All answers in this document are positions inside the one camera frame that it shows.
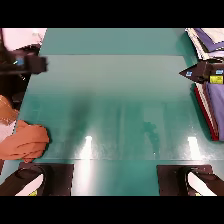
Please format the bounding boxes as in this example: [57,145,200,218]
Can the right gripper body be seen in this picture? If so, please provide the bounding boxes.
[188,61,211,84]

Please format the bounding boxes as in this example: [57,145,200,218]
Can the purple garment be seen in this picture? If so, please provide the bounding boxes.
[194,28,224,53]

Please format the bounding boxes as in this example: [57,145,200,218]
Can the red garment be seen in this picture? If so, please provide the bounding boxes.
[193,85,222,143]

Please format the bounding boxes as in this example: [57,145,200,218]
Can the orange garment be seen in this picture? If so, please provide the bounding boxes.
[0,119,51,164]

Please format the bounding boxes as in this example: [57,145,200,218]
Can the brown patterned garment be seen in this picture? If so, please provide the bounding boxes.
[0,94,20,124]

